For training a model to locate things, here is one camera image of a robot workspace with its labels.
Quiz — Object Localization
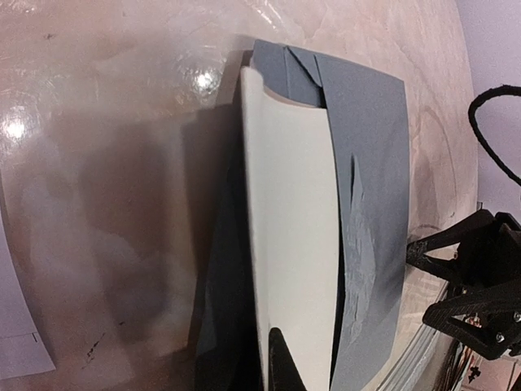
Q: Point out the white sticker sheet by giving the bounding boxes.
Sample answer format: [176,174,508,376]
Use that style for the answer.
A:
[1,195,55,380]

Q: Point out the dark blue envelope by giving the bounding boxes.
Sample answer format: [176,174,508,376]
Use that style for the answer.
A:
[195,40,409,390]

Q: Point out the aluminium front rail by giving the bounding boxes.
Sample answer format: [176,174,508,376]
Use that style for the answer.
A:
[378,275,447,391]

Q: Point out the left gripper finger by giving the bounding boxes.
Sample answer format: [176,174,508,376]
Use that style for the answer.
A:
[268,327,306,391]

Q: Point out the cream letter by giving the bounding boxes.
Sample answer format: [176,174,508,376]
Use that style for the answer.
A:
[241,67,339,390]

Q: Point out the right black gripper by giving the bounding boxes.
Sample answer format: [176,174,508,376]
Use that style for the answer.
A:
[406,209,520,360]

